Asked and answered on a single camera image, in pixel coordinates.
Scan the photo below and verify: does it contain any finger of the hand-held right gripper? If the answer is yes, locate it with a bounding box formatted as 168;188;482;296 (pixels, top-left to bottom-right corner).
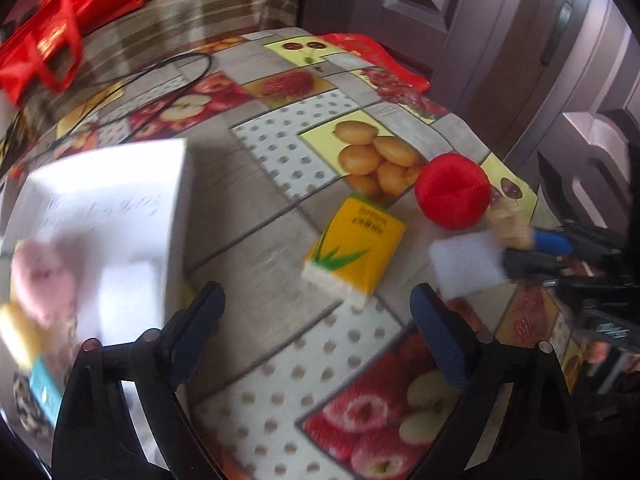
502;251;609;282
531;224;617;257

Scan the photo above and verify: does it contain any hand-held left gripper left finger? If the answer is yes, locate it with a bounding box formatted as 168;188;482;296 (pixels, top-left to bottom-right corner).
52;282;226;480

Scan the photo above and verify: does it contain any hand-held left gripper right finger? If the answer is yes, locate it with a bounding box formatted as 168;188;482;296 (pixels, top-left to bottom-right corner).
410;284;583;480

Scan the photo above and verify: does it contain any beige plush toy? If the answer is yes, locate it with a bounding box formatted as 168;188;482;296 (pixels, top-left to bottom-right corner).
487;205;533;251

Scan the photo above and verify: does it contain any small white sponge block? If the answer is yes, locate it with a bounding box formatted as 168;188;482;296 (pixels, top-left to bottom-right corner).
430;230;511;301

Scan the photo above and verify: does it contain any red plush apple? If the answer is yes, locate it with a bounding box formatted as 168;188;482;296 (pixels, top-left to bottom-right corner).
414;152;492;232

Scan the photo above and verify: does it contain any yellow tissue pack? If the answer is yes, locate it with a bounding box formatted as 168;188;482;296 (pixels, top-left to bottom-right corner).
301;192;407;311

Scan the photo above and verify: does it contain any pink plush toy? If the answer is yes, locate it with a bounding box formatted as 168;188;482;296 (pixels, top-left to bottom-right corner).
10;237;81;331

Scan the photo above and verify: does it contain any yellow soft toy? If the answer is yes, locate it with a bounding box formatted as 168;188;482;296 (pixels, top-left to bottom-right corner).
0;305;43;368

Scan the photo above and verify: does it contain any teal packet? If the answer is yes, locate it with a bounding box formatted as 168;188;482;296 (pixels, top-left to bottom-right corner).
27;355;68;423

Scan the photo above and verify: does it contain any fruit printed tablecloth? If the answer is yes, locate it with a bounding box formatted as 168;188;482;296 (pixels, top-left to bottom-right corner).
0;30;581;480

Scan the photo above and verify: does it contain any dotted brown cloth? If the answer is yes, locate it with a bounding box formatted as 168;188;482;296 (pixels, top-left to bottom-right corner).
10;375;56;441

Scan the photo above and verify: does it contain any red printed plastic bag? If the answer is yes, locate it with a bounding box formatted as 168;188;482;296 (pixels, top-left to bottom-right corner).
320;32;431;93

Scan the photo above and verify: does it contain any plaid sofa cover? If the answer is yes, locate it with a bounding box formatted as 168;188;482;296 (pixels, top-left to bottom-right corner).
0;0;301;126

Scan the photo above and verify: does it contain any shiny red tote bag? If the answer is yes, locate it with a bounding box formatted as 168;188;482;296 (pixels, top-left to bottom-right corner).
0;0;151;106

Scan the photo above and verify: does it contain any thin black cable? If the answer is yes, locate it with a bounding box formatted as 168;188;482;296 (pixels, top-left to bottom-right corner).
20;52;213;166

